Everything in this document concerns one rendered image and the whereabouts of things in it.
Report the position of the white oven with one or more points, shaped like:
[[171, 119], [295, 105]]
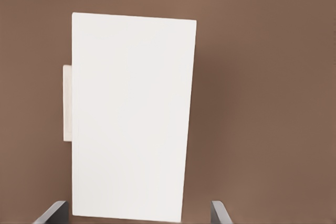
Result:
[[131, 116]]

